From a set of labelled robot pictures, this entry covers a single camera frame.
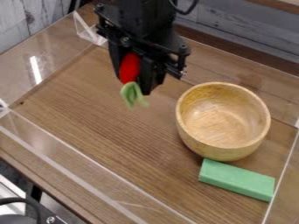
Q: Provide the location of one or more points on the red felt strawberry toy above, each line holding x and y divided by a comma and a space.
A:
128, 73

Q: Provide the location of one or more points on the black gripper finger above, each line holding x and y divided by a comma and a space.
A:
150, 76
116, 54

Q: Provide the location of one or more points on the clear acrylic corner bracket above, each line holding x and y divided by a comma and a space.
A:
86, 32

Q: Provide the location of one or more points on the clear acrylic front wall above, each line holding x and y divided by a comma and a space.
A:
84, 185

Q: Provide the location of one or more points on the light wooden bowl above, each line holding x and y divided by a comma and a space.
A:
222, 120

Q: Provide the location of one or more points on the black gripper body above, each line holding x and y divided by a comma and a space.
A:
140, 25

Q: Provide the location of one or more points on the green rectangular sponge block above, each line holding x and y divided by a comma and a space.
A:
237, 180

